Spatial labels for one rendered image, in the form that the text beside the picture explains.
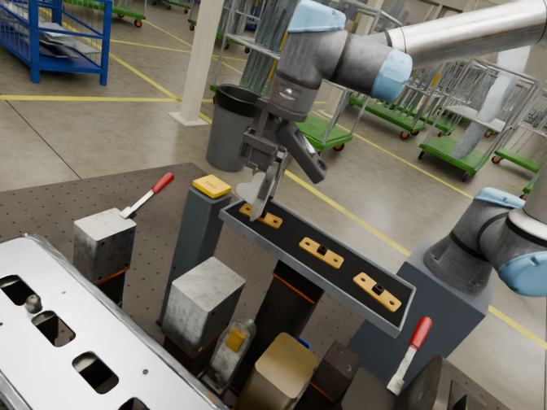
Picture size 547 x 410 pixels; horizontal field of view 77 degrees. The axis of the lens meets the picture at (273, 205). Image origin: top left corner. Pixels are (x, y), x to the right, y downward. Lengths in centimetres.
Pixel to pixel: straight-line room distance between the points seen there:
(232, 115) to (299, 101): 261
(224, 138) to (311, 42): 275
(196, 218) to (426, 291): 56
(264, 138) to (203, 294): 28
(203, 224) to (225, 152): 258
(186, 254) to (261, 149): 34
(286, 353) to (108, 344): 28
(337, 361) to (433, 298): 40
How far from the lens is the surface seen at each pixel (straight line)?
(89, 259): 75
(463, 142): 668
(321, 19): 54
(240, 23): 1057
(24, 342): 65
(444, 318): 94
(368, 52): 56
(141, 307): 107
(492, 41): 74
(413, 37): 70
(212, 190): 71
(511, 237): 77
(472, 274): 92
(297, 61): 55
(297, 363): 57
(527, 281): 78
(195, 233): 77
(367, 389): 61
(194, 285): 57
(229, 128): 320
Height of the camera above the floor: 152
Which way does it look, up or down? 29 degrees down
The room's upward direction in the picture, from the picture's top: 21 degrees clockwise
